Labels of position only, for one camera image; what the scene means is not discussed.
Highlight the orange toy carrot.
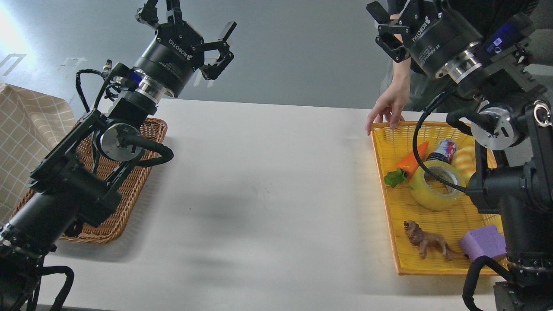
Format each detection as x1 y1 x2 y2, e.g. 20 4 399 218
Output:
385 150 419 188

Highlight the beige checkered cloth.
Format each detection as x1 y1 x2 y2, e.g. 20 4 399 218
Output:
0 83 75 224

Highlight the brown toy lion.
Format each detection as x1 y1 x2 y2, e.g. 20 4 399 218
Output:
403 220 468 260

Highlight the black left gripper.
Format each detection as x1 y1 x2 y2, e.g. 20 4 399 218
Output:
133 0 237 98

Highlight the brown wicker basket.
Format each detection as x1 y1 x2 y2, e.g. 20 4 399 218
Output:
10 117 168 244

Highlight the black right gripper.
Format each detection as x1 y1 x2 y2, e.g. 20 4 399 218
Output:
366 0 483 83

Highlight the small soda can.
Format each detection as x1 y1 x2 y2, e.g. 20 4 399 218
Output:
426 139 458 165

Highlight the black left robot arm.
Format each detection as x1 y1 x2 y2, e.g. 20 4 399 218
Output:
1 0 237 311

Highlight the toy croissant bread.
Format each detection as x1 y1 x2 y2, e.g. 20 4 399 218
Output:
451 145 477 185

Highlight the person's forearm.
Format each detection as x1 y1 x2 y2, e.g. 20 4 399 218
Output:
390 57 411 90

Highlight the purple foam block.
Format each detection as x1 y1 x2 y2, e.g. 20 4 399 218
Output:
459 224 506 262

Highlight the yellow tape roll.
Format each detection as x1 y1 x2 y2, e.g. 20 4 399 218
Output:
409 161 467 211

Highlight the person's hand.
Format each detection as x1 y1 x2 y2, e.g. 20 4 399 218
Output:
365 79 410 136

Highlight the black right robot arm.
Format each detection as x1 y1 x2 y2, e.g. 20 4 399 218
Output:
366 0 553 311

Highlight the yellow plastic basket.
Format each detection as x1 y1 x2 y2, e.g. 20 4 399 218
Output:
371 121 503 276

